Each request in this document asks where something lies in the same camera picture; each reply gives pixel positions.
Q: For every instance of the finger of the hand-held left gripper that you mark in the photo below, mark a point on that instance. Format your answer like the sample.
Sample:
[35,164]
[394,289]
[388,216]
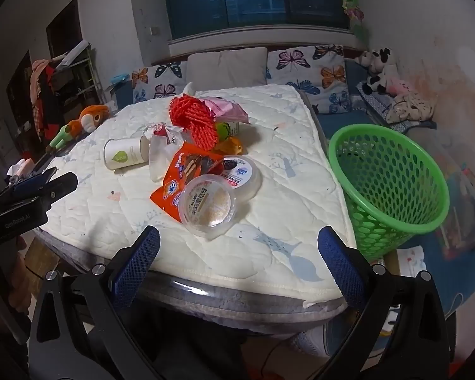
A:
[27,184]
[59,188]

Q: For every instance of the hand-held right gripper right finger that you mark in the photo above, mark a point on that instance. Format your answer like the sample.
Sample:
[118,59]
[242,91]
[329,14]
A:
[338,269]

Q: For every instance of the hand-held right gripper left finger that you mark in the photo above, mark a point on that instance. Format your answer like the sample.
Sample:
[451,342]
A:
[136,265]

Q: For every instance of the white paper cup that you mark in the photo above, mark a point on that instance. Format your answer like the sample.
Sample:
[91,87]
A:
[124,153]

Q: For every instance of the orange snack wrapper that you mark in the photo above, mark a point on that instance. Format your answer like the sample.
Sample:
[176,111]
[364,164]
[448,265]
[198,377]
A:
[170,190]

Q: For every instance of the clear lidded pudding cup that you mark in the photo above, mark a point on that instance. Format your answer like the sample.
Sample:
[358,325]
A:
[208,206]

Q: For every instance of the green plastic mesh basket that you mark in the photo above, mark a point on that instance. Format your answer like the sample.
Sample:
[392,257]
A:
[419,206]

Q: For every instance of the clear plastic bottle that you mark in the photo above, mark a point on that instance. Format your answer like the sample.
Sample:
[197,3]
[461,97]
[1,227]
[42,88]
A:
[158,158]

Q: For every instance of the white candy wrapper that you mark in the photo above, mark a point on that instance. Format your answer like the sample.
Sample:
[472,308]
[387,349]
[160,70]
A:
[170,130]

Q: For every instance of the white pudding cup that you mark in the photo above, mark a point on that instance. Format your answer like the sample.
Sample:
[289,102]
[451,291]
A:
[245,178]

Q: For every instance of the red foam fruit net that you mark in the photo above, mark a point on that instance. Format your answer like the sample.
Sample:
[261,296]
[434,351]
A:
[194,122]

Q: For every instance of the orange peel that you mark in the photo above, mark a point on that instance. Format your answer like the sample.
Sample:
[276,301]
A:
[233,145]

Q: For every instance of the green drink carton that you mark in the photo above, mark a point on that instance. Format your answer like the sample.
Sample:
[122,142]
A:
[228,128]

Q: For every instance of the pink snack packet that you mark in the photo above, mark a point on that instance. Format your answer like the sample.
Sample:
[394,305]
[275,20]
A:
[227,109]

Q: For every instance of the brown cardboard box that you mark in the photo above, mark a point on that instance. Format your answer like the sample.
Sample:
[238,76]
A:
[39,261]

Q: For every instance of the green toy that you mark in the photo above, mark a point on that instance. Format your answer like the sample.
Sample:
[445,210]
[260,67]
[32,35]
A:
[63,134]

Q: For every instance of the person's grey shoe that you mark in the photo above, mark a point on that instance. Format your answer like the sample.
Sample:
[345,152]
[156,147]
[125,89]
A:
[312,340]

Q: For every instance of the orange plush toy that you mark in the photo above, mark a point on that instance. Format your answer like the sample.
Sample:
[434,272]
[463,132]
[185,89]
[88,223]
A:
[91,116]

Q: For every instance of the grey table cover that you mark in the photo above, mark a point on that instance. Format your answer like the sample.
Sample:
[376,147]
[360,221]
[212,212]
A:
[221,304]

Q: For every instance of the hanging clothes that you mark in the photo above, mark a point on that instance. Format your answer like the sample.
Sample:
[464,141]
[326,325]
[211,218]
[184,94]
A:
[39,87]

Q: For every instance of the metal shelf rack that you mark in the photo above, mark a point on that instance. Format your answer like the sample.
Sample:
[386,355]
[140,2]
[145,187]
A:
[79,83]

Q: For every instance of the white quilted blanket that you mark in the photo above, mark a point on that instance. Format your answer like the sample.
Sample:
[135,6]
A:
[281,158]

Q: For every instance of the teal plastic item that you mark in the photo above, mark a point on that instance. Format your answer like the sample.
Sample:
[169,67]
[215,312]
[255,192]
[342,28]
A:
[120,78]

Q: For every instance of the clear plastic storage box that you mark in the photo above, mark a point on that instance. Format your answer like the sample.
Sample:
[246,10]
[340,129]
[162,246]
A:
[459,190]

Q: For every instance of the small butterfly print pillow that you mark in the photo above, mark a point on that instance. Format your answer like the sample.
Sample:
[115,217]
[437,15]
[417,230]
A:
[158,81]

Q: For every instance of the blue sofa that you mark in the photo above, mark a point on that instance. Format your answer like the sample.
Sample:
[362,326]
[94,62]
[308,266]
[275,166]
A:
[340,120]

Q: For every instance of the pile of colourful toys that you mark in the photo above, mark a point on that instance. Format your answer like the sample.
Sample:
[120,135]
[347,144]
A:
[465,174]

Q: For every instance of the blue checked blanket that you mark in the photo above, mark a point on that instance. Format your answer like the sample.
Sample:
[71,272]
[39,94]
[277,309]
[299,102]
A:
[374,107]

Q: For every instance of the beige spotted plush toy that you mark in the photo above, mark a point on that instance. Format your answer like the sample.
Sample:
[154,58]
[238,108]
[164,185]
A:
[411,107]

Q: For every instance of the pink plush toy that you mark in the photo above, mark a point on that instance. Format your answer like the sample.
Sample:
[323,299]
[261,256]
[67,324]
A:
[399,85]

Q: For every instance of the large butterfly print pillow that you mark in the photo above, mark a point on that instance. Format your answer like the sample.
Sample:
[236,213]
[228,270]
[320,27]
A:
[301,67]

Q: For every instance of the beige pillow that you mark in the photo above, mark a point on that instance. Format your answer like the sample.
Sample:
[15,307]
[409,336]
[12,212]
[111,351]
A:
[225,67]

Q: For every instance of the black and white cow plush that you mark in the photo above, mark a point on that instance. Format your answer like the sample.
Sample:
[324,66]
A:
[380,61]

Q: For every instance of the window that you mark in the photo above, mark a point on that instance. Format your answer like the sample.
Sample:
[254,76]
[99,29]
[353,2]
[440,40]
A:
[198,8]

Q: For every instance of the colourful hanging decoration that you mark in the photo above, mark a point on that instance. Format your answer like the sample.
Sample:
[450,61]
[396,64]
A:
[354,10]

